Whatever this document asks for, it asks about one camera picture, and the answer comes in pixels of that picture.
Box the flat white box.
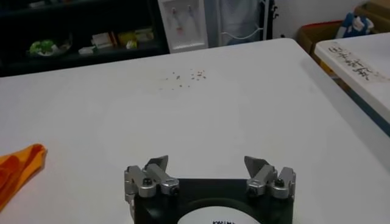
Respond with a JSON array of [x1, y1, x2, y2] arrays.
[[78, 45, 97, 55]]

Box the orange t-shirt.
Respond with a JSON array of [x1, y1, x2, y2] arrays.
[[0, 143, 48, 211]]

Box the white wire jug rack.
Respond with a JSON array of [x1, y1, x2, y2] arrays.
[[219, 0, 271, 46]]

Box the green and yellow box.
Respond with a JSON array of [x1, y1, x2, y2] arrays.
[[117, 30, 138, 46]]

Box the open brown cardboard box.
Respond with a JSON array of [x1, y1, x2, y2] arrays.
[[297, 20, 345, 66]]

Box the blue and white bag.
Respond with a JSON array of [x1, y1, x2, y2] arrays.
[[336, 12, 375, 39]]

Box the white water dispenser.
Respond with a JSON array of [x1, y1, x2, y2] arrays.
[[157, 0, 210, 54]]

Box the black shelf unit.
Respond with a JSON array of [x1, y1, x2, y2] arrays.
[[0, 0, 170, 77]]

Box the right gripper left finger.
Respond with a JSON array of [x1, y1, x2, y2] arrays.
[[124, 155, 180, 203]]

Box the cardboard box with open flap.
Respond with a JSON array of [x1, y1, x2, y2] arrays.
[[355, 0, 390, 33]]

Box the black clamp stand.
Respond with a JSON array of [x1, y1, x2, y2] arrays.
[[268, 0, 280, 40]]

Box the scattered small crumbs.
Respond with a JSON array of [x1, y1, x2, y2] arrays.
[[158, 68, 208, 91]]

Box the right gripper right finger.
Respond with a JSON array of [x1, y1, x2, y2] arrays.
[[243, 155, 297, 200]]

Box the bowl with green items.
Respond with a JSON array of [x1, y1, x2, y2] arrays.
[[29, 33, 73, 57]]

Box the red and white box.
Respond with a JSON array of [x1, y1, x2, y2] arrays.
[[91, 32, 115, 49]]

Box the white and green box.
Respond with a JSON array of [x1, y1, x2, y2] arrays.
[[135, 27, 155, 42]]

